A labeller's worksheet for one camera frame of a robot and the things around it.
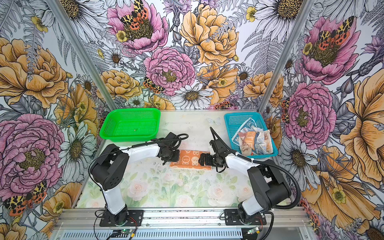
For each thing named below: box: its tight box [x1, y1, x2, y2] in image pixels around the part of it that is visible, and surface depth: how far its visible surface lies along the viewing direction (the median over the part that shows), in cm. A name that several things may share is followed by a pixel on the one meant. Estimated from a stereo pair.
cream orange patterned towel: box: [238, 126, 274, 156], surface depth 98 cm
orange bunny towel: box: [169, 149, 212, 170], surface depth 94 cm
